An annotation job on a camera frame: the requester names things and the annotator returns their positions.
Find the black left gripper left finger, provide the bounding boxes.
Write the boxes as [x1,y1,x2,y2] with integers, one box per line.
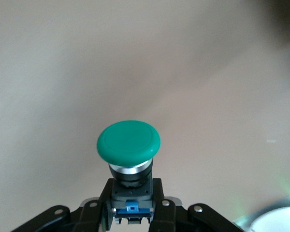
[14,178,116,232]

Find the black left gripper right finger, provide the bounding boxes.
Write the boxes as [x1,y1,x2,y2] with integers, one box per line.
[149,177,243,232]

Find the green mushroom push button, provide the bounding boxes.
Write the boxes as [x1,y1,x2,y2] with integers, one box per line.
[96,120,162,225]

